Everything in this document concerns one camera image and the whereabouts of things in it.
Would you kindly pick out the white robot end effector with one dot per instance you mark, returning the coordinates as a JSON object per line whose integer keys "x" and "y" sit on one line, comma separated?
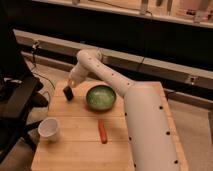
{"x": 77, "y": 75}

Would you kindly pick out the black eraser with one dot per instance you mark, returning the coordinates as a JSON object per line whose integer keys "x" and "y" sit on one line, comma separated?
{"x": 68, "y": 93}

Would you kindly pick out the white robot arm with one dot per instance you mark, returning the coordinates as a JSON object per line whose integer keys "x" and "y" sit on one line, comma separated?
{"x": 149, "y": 134}

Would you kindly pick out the green bowl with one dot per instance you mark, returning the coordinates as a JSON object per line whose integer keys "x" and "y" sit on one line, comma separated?
{"x": 100, "y": 98}

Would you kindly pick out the orange carrot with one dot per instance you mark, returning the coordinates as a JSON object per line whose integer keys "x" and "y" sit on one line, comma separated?
{"x": 102, "y": 132}

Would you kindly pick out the black chair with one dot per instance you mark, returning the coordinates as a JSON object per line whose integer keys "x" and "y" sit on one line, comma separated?
{"x": 19, "y": 94}

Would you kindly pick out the white paper cup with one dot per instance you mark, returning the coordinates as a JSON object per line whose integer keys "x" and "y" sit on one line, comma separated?
{"x": 49, "y": 129}

